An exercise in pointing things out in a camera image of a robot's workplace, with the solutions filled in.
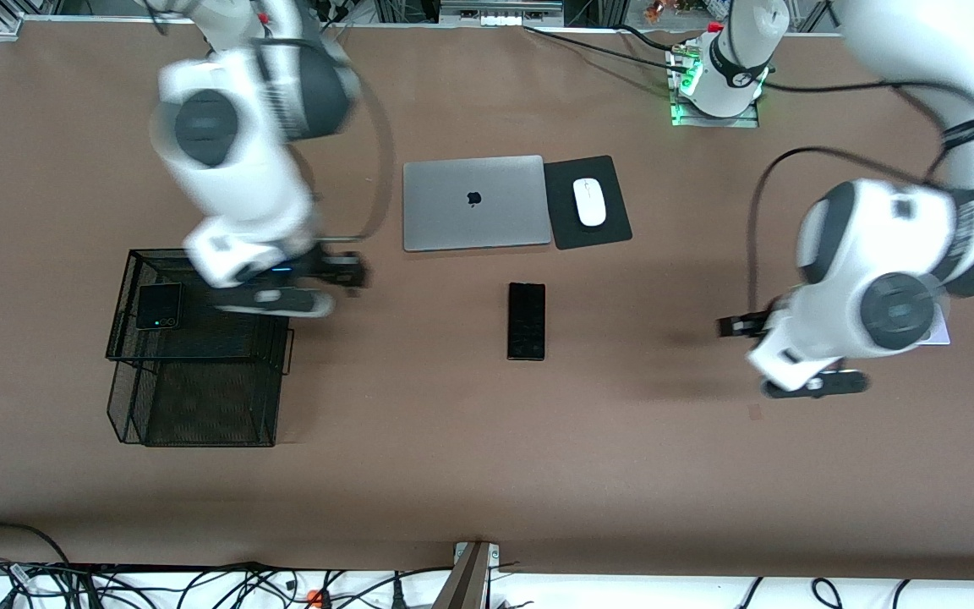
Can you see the small black flip phone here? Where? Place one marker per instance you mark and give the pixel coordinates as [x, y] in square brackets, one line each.
[157, 304]

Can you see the white lavender flip phone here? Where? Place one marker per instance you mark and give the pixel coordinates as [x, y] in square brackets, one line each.
[943, 334]

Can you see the long black smartphone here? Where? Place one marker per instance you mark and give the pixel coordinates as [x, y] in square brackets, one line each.
[527, 321]

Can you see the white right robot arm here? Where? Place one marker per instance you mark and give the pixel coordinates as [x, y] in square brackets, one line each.
[233, 169]

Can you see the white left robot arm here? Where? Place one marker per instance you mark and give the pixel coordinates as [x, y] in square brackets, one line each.
[867, 254]

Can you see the silver closed laptop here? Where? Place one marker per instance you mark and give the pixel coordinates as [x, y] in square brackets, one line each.
[453, 220]

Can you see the black mouse pad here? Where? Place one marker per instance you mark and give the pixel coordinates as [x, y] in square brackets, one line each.
[610, 228]

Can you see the white computer mouse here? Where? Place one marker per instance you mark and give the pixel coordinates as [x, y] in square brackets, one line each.
[589, 203]

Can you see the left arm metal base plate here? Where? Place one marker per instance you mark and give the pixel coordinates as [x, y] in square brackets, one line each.
[715, 122]

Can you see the grey metal frame bracket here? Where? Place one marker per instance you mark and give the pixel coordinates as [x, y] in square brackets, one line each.
[500, 10]

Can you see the aluminium frame rail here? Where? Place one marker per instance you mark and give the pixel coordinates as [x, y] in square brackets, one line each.
[30, 17]

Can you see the grey metal camera post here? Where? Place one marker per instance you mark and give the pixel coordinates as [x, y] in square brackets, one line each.
[466, 579]

